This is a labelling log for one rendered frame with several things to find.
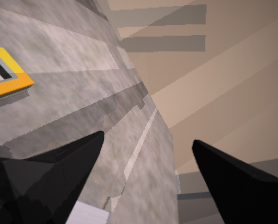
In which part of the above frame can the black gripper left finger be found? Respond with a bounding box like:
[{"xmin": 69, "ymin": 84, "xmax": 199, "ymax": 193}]
[{"xmin": 0, "ymin": 131, "xmax": 104, "ymax": 224}]

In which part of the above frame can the pale lavender box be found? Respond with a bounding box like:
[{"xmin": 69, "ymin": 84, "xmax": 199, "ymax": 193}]
[{"xmin": 66, "ymin": 201, "xmax": 111, "ymax": 224}]

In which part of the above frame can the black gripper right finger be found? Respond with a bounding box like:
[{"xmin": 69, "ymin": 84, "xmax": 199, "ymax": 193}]
[{"xmin": 192, "ymin": 140, "xmax": 278, "ymax": 224}]

